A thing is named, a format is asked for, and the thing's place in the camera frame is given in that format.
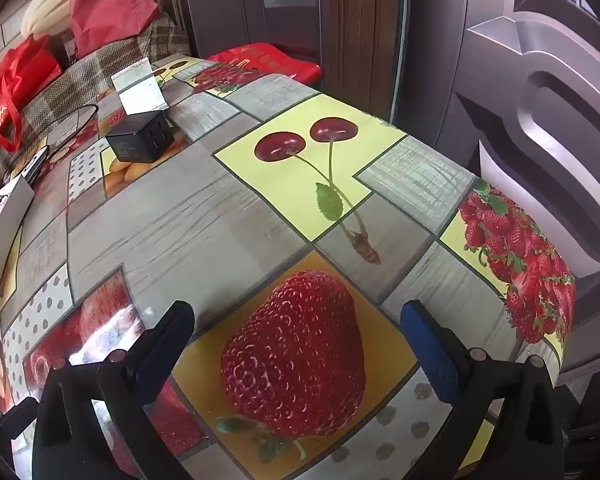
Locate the red printed bag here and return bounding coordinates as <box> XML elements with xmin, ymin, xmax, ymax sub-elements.
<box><xmin>205</xmin><ymin>44</ymin><xmax>323</xmax><ymax>86</ymax></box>

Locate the red cloth bag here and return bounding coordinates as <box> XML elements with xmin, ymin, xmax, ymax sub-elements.
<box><xmin>69</xmin><ymin>0</ymin><xmax>160</xmax><ymax>60</ymax></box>

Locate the black charger cube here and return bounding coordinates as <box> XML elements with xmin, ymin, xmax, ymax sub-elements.
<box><xmin>105</xmin><ymin>111</ymin><xmax>176</xmax><ymax>163</ymax></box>

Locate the cream foam pads stack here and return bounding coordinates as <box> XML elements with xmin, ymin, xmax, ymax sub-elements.
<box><xmin>21</xmin><ymin>0</ymin><xmax>81</xmax><ymax>38</ymax></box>

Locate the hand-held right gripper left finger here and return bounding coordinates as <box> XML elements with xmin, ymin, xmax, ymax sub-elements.
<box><xmin>32</xmin><ymin>300</ymin><xmax>196</xmax><ymax>480</ymax></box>

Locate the black cable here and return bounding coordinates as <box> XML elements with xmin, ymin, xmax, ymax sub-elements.
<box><xmin>7</xmin><ymin>104</ymin><xmax>101</xmax><ymax>171</ymax></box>

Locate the dark purple door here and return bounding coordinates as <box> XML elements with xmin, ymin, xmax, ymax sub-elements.
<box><xmin>395</xmin><ymin>0</ymin><xmax>600</xmax><ymax>376</ymax></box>

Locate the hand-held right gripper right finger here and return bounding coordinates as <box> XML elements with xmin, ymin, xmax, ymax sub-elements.
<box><xmin>400</xmin><ymin>300</ymin><xmax>566</xmax><ymax>480</ymax></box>

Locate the white tray box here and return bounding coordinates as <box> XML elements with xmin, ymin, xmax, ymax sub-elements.
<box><xmin>0</xmin><ymin>176</ymin><xmax>35</xmax><ymax>393</ymax></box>

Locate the black flat device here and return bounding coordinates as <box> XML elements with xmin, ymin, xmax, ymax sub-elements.
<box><xmin>22</xmin><ymin>147</ymin><xmax>51</xmax><ymax>181</ymax></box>

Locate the red tote bag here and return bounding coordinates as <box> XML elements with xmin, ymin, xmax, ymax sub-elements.
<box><xmin>0</xmin><ymin>35</ymin><xmax>63</xmax><ymax>166</ymax></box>

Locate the plaid covered bench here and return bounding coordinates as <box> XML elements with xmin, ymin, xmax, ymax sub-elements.
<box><xmin>0</xmin><ymin>12</ymin><xmax>193</xmax><ymax>181</ymax></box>

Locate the fruit print tablecloth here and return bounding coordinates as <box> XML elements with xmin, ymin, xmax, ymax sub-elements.
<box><xmin>0</xmin><ymin>55</ymin><xmax>578</xmax><ymax>480</ymax></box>

